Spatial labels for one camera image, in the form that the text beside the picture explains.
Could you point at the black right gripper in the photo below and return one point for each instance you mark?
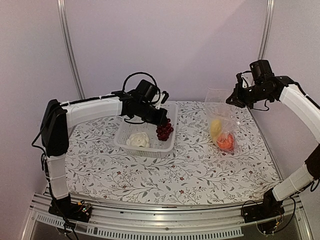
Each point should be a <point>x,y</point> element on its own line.
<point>237,98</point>

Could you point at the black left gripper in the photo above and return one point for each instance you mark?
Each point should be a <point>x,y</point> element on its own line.
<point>159,121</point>

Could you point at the dark red grape bunch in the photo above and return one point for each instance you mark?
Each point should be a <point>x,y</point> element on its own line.
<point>163,131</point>

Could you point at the clear zip top bag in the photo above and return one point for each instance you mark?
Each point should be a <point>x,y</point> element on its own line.
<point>216,108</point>

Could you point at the yellow toy mango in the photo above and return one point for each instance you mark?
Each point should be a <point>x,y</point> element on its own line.
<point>215,130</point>

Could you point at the white perforated plastic basket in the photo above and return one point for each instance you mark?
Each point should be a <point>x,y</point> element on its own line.
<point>157,148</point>

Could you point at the orange toy pumpkin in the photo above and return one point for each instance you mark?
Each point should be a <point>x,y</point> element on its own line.
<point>226,142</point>

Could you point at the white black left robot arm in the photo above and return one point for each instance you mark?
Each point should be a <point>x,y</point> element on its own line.
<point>53,137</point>

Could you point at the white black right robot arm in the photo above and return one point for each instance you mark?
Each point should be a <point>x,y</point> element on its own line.
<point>289,121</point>

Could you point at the white toy cauliflower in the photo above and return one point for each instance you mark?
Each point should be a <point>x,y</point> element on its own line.
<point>138,139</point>

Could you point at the floral patterned table mat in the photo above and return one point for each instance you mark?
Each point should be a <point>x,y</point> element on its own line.
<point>195,173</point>

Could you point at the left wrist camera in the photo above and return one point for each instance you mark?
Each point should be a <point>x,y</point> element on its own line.
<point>146,92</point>

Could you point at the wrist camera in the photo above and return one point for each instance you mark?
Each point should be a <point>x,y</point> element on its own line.
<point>260,71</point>
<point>146,92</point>

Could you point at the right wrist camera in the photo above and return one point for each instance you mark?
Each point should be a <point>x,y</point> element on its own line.
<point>260,71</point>

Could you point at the right aluminium corner post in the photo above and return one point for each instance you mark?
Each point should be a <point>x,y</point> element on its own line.
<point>266,28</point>

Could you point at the aluminium corner post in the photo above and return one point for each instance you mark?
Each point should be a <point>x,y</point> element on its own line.
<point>61,7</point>
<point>266,28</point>

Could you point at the aluminium front rail frame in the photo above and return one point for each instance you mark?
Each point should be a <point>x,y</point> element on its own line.
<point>120,220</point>

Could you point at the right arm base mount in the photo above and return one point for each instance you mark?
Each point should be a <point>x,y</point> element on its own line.
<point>269,208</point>

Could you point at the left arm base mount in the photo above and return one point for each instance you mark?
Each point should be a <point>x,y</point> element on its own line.
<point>80,211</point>

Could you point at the left aluminium corner post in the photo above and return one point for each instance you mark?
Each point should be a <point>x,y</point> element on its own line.
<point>61,7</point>

